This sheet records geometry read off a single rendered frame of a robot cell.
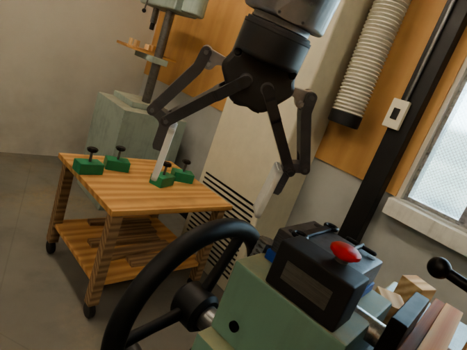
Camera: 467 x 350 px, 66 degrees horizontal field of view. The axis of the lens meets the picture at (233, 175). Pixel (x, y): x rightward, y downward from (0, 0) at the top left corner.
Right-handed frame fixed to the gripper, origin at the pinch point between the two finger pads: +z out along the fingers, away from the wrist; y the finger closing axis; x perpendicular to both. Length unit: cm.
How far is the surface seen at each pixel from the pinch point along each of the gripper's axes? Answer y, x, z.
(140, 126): -32, 185, 64
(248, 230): 8.1, 3.4, 6.0
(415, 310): 20.2, -15.4, -2.7
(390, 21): 61, 128, -44
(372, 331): 18.2, -15.0, 1.5
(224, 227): 3.8, -0.1, 4.7
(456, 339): 40.3, -4.3, 7.1
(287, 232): 8.8, -7.2, -1.5
